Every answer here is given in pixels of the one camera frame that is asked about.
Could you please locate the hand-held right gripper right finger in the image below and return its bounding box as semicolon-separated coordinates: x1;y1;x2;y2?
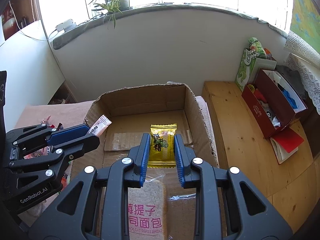
174;134;293;240

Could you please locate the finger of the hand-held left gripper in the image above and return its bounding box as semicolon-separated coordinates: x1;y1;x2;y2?
6;124;91;146
9;134;101;188

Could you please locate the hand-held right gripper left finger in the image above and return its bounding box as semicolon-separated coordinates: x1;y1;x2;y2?
29;133;152;240

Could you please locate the clear bag of sweets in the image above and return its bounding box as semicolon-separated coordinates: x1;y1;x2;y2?
24;116;74;195

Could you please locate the yellow candy packet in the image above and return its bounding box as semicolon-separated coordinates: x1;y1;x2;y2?
147;123;177;168

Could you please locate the white pink snack stick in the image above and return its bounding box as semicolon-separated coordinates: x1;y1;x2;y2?
87;115;112;138

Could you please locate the cardboard box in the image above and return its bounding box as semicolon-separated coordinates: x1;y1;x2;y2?
71;82;227;240

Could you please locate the low wooden shelf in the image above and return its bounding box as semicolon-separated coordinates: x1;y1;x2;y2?
47;80;78;105

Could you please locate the sliced toast bread bag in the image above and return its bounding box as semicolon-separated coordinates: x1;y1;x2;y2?
126;174;173;240

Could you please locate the wooden low table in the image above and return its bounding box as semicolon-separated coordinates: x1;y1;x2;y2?
201;81;313;233

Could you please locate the red open box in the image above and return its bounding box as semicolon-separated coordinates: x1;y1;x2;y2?
241;84;297;139

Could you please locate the white power adapter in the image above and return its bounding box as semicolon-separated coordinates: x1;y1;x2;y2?
55;19;77;32

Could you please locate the green tissue box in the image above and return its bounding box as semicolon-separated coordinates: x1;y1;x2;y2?
235;48;258;92

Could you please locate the red booklet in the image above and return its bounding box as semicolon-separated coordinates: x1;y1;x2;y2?
269;127;305;165

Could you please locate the dark red white-lined box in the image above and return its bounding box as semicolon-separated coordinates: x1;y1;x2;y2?
255;69;308;128

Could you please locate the blue plastic item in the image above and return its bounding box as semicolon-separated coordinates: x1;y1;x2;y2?
284;90;300;109

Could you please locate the green snack bag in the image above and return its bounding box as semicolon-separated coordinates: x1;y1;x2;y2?
248;37;267;58

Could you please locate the potted spider plant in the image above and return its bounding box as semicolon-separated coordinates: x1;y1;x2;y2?
87;0;134;29

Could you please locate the white lace cloth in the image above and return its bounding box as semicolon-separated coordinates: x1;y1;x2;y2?
285;52;320;115

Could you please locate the landscape scroll painting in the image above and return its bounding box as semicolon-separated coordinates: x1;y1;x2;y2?
284;0;320;64

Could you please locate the black cable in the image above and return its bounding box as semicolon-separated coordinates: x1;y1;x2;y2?
75;12;108;28

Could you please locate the white cable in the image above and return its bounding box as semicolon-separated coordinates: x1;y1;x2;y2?
9;1;58;42

